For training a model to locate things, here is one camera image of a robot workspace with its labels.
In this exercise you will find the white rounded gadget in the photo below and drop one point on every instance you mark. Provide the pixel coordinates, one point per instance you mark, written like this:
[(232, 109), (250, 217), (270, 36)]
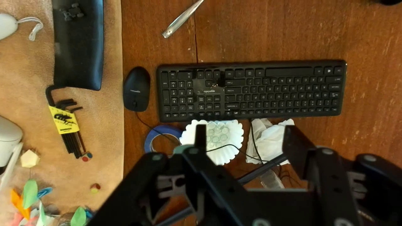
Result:
[(6, 25)]

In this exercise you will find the orange plastic petal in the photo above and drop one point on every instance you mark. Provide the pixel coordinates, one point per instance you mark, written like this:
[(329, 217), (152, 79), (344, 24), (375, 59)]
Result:
[(18, 202)]

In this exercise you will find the black computer mouse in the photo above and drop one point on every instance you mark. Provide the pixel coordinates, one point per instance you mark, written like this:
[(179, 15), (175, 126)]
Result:
[(135, 88)]

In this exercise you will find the white plastic device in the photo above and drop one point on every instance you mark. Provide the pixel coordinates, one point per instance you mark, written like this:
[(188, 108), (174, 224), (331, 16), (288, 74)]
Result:
[(7, 139)]

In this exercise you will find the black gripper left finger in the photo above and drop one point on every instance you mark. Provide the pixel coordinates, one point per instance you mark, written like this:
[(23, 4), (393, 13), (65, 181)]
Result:
[(208, 188)]

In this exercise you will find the white paper coffee filter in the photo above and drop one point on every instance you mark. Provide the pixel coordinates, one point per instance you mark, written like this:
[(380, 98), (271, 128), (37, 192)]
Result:
[(223, 136)]

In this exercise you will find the beige mat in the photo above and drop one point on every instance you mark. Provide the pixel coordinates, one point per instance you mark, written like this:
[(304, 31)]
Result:
[(25, 92)]

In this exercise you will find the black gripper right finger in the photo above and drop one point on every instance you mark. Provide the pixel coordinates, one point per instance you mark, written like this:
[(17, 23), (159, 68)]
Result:
[(330, 183)]

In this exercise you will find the beige polyhedral die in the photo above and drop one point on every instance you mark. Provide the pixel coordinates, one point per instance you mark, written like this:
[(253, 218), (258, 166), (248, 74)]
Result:
[(28, 158)]

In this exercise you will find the crumpled white tissue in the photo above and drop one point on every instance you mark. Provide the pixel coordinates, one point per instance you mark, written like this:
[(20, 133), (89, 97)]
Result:
[(270, 138)]

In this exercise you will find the black computer keyboard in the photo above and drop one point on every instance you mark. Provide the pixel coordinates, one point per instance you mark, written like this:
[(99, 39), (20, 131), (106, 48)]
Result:
[(271, 89)]

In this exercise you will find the black hex key set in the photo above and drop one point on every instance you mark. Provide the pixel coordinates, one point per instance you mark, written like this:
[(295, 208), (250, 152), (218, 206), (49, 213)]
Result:
[(66, 121)]

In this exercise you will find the green plastic petal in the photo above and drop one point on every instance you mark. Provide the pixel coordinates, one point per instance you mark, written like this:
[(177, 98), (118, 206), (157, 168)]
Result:
[(28, 193), (77, 216)]

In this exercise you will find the green snack packet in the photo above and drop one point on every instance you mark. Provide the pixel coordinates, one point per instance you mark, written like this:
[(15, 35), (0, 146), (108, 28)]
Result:
[(182, 148)]

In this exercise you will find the black zip pouch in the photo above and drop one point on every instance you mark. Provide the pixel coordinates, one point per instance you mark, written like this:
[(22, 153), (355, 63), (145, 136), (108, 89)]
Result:
[(79, 45)]

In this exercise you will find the blue plastic petal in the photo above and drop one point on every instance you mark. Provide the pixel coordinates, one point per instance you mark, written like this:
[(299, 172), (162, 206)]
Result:
[(45, 192)]

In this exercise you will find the small red green bead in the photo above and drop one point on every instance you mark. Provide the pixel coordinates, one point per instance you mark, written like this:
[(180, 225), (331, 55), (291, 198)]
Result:
[(95, 187)]

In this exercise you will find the blue tape roll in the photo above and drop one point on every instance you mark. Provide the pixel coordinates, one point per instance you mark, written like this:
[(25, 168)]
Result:
[(150, 136)]

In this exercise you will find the black rod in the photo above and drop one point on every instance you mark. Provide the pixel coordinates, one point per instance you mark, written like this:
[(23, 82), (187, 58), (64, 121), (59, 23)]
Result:
[(261, 170)]

